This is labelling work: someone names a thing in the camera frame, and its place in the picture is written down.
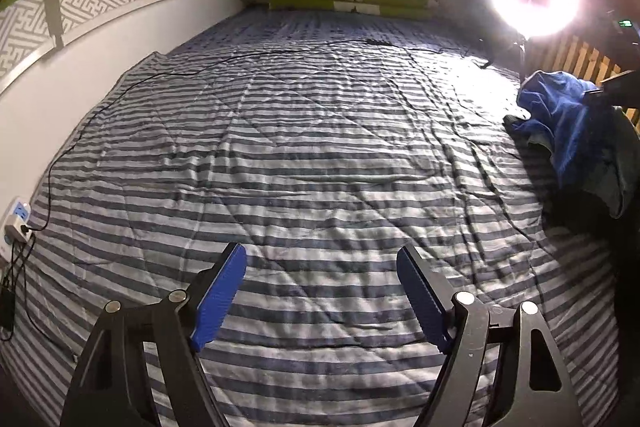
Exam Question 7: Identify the dark teal garment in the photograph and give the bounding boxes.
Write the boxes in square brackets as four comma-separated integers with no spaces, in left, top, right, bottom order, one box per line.
[503,106,639,219]

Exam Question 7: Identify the blue striped boxer shorts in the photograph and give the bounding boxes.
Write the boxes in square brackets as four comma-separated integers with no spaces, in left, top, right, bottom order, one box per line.
[512,70,608,187]

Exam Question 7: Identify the long black power cable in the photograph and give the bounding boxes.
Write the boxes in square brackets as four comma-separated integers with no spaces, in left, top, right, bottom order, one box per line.
[19,37,497,233]

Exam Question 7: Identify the striped grey blue quilt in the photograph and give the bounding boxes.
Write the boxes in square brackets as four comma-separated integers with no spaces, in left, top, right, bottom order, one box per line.
[1,10,620,426]

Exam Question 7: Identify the white blue wall socket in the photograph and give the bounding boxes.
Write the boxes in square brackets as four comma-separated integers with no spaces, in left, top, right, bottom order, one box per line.
[1,196,32,247]

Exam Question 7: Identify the black power adapter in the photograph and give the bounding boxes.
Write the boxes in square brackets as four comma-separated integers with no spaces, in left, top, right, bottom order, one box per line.
[0,286,15,333]

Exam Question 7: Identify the wooden slatted headboard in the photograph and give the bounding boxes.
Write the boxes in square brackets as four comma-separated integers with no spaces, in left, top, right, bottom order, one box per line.
[526,31,634,87]

